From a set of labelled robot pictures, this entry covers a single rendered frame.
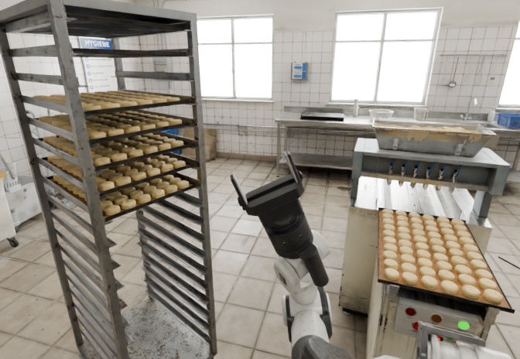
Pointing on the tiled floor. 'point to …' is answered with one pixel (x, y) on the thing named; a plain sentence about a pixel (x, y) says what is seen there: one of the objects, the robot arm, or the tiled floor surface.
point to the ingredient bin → (6, 217)
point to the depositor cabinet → (361, 298)
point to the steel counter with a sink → (292, 115)
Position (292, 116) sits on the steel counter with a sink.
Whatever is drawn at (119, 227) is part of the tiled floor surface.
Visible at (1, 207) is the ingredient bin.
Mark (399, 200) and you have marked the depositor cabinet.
